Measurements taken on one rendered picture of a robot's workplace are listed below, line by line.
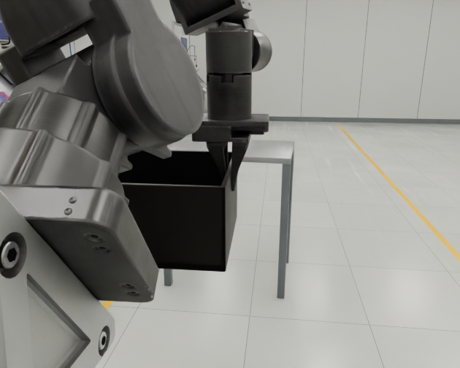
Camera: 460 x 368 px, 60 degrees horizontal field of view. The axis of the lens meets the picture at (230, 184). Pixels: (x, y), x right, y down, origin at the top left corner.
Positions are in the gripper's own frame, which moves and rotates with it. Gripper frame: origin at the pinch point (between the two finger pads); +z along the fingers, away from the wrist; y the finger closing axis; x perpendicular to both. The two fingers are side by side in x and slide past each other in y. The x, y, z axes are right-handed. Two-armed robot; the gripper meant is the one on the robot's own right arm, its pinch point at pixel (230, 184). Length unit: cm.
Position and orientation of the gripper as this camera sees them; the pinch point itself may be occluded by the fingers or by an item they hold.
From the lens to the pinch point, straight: 54.5
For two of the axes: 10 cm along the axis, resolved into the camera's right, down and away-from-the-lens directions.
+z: 0.1, 9.5, 3.1
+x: -1.0, 3.1, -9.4
